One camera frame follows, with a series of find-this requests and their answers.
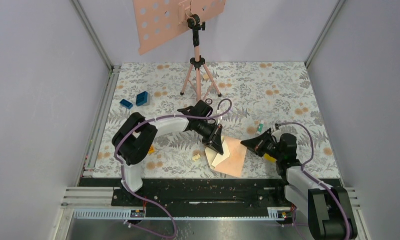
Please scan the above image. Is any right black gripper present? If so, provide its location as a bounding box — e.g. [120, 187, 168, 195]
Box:
[241, 131, 283, 161]

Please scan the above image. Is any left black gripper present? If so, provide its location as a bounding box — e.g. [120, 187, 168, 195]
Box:
[195, 118, 224, 155]

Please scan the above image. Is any green white glue stick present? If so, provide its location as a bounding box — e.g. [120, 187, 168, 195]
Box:
[256, 120, 264, 135]

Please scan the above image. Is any tan paper envelope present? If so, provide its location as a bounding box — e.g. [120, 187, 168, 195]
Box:
[205, 136, 247, 178]

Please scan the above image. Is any pink perforated music stand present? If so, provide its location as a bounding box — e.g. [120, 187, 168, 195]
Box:
[132, 0, 227, 100]

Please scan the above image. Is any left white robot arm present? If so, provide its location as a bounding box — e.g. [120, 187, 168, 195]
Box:
[112, 100, 224, 206]

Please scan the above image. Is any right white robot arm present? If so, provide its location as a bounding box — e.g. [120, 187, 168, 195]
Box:
[241, 130, 358, 240]

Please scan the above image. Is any yellow toy brick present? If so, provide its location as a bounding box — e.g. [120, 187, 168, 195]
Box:
[263, 154, 276, 163]

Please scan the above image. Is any cream chess knight piece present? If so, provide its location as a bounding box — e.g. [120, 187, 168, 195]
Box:
[192, 153, 201, 161]

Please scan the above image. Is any orange square toy brick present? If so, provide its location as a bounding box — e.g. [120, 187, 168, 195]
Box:
[148, 146, 155, 154]

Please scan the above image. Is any large blue toy brick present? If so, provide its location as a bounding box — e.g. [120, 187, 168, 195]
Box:
[136, 91, 150, 107]

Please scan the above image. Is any small blue toy brick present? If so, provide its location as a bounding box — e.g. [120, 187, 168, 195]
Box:
[119, 99, 133, 110]

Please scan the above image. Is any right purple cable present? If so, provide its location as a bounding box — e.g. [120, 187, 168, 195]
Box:
[275, 121, 353, 240]

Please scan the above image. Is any purple cable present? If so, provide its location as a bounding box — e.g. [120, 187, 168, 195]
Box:
[275, 121, 353, 240]
[113, 98, 233, 239]

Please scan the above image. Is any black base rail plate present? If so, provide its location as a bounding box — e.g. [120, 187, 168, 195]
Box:
[79, 178, 297, 219]

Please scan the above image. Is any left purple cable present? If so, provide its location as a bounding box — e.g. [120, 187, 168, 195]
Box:
[113, 98, 233, 239]

